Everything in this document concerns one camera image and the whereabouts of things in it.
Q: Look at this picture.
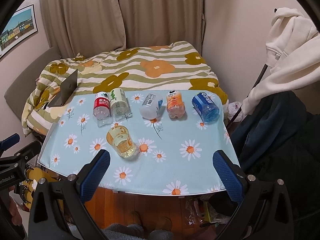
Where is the yellow transparent plastic cup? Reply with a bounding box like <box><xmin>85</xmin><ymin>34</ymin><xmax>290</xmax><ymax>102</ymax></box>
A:
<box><xmin>106</xmin><ymin>125</ymin><xmax>136</xmax><ymax>158</ymax></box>

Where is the red label bottle cup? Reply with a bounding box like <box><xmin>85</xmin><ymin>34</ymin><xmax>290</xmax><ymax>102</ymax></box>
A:
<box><xmin>93</xmin><ymin>92</ymin><xmax>110</xmax><ymax>127</ymax></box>

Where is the green label bottle cup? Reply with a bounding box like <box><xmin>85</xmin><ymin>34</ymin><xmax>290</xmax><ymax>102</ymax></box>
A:
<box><xmin>110</xmin><ymin>88</ymin><xmax>129</xmax><ymax>119</ymax></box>

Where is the blue label bottle cup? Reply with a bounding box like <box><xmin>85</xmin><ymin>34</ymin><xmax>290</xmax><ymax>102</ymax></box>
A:
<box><xmin>191</xmin><ymin>92</ymin><xmax>220</xmax><ymax>123</ymax></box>

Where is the orange label bottle cup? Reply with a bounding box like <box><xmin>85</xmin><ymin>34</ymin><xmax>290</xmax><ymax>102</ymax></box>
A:
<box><xmin>166</xmin><ymin>90</ymin><xmax>185</xmax><ymax>119</ymax></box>

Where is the white label bottle cup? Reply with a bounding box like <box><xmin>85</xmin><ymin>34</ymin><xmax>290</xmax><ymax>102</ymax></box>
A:
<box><xmin>139</xmin><ymin>93</ymin><xmax>163</xmax><ymax>120</ymax></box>

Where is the grey bed headboard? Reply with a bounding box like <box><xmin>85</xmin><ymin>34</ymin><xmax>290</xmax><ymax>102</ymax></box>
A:
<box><xmin>4</xmin><ymin>47</ymin><xmax>62</xmax><ymax>120</ymax></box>

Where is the dark clothing pile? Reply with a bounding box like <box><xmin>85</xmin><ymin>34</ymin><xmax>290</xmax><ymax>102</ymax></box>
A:
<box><xmin>230</xmin><ymin>91</ymin><xmax>319</xmax><ymax>220</ymax></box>

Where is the grey open laptop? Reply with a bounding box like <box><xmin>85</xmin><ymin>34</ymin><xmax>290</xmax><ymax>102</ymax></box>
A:
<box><xmin>48</xmin><ymin>70</ymin><xmax>78</xmax><ymax>108</ymax></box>

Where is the daisy print blue tablecloth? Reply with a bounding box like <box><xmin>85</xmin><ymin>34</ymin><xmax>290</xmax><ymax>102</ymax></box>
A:
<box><xmin>39</xmin><ymin>90</ymin><xmax>238</xmax><ymax>196</ymax></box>

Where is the black clothes rack pole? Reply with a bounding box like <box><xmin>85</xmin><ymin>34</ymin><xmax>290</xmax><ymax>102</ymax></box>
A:
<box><xmin>226</xmin><ymin>64</ymin><xmax>269</xmax><ymax>128</ymax></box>

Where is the beige curtain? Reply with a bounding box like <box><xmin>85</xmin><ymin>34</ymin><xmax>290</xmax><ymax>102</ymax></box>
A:
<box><xmin>40</xmin><ymin>0</ymin><xmax>204</xmax><ymax>58</ymax></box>

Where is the white hoodie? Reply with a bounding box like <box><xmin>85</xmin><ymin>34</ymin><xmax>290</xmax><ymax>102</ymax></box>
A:
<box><xmin>241</xmin><ymin>7</ymin><xmax>319</xmax><ymax>115</ymax></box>

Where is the striped floral bed quilt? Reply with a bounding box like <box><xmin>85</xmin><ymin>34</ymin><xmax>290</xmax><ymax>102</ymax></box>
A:
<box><xmin>21</xmin><ymin>41</ymin><xmax>229</xmax><ymax>135</ymax></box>

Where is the framed wall picture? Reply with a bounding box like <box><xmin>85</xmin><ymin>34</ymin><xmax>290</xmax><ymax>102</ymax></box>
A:
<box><xmin>1</xmin><ymin>4</ymin><xmax>38</xmax><ymax>57</ymax></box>

